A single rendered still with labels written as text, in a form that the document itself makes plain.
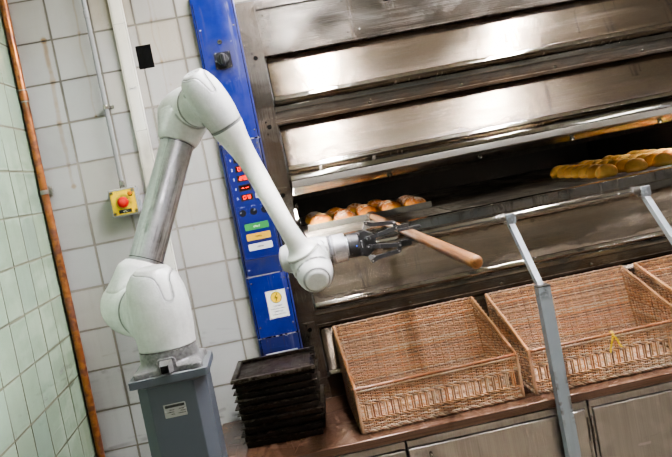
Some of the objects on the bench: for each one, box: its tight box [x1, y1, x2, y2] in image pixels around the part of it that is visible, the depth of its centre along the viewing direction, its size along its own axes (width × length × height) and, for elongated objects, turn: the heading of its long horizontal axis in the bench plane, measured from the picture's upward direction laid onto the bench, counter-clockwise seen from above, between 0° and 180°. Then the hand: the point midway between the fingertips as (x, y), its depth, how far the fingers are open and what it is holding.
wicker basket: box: [332, 296, 525, 435], centre depth 285 cm, size 49×56×28 cm
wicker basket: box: [484, 265, 672, 395], centre depth 289 cm, size 49×56×28 cm
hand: (410, 233), depth 253 cm, fingers closed on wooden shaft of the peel, 3 cm apart
